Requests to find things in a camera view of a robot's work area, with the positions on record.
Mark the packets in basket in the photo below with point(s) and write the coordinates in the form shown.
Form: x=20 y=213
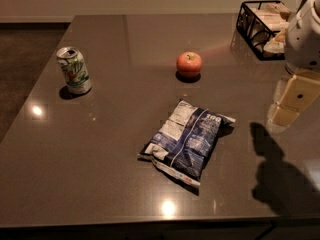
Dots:
x=271 y=21

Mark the green 7up can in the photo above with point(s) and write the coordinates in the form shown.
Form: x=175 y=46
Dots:
x=74 y=69

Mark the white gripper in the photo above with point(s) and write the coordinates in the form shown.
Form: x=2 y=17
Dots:
x=304 y=40

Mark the black wire basket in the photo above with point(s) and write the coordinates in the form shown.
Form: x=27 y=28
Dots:
x=244 y=26

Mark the red apple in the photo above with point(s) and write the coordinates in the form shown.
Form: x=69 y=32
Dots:
x=189 y=64

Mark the blue chip bag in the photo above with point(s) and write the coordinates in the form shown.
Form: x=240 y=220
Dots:
x=181 y=147

